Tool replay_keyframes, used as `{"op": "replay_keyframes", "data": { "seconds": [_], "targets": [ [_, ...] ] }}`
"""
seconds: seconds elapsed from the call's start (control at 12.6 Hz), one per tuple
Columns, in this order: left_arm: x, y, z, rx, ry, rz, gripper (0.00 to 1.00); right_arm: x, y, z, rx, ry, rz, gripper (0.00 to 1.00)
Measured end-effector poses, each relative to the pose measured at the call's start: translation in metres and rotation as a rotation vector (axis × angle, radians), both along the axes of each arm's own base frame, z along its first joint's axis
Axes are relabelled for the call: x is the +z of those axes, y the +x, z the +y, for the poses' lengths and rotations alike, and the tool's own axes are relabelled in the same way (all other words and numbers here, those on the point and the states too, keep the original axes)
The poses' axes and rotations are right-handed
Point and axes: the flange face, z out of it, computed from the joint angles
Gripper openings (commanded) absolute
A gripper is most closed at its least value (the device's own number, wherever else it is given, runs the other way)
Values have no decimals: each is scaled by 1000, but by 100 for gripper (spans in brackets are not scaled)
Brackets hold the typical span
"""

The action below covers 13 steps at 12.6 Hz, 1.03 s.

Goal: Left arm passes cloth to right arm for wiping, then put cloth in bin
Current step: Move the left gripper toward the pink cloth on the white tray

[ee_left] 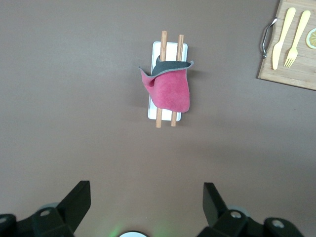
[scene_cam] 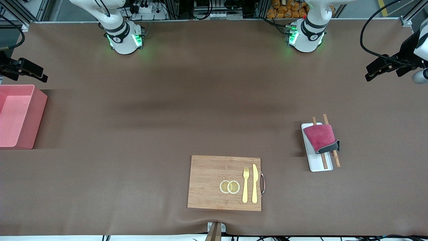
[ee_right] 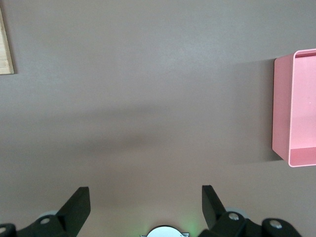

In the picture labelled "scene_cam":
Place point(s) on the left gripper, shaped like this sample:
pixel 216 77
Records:
pixel 405 53

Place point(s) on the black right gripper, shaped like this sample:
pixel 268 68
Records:
pixel 7 68

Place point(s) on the pink microfibre cloth grey trim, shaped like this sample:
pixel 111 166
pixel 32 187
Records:
pixel 321 135

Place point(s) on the pink plastic bin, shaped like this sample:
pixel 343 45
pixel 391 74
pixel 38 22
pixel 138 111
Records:
pixel 16 117

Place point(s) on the orange snack bags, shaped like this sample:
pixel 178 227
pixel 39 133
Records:
pixel 284 11

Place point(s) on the white rectangular tray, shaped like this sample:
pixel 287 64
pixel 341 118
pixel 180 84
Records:
pixel 317 164

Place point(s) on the white power strip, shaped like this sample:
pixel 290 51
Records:
pixel 147 10

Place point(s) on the brown table mat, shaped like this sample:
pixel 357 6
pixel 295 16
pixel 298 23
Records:
pixel 167 100

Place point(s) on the white socket strip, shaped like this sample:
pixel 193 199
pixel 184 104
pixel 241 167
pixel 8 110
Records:
pixel 219 15

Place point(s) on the yellow knife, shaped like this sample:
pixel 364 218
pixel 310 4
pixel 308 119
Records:
pixel 254 184

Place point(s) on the yellow fork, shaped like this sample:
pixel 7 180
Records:
pixel 245 187

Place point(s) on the lemon slice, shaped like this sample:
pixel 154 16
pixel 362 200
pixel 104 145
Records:
pixel 234 187
pixel 223 186

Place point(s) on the wooden cutting board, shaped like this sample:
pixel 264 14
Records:
pixel 210 180

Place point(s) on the aluminium frame corner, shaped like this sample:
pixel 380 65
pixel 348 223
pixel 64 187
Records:
pixel 406 21
pixel 25 27

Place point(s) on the grey bracket with brown bar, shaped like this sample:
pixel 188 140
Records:
pixel 215 231

